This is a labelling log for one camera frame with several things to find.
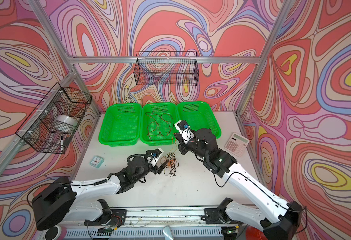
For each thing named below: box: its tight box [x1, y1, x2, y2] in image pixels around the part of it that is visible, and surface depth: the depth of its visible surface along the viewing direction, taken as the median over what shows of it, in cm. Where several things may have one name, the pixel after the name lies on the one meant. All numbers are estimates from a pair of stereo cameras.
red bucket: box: [245, 225, 269, 240], surface depth 72 cm
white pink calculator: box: [224, 132, 250, 157], surface depth 101 cm
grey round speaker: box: [44, 225, 62, 240], surface depth 66 cm
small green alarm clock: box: [89, 155, 105, 169], surface depth 93 cm
